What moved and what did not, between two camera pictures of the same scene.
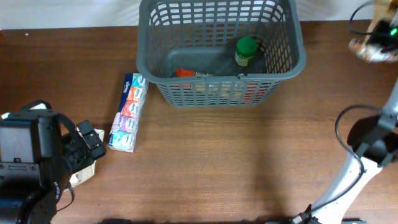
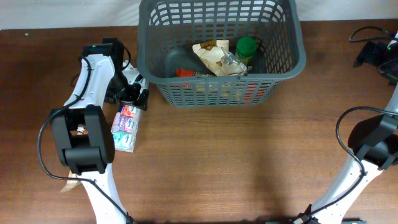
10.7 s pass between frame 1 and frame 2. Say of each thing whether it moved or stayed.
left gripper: moved
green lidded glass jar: stayed
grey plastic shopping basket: stayed
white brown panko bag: moved
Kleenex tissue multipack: stayed
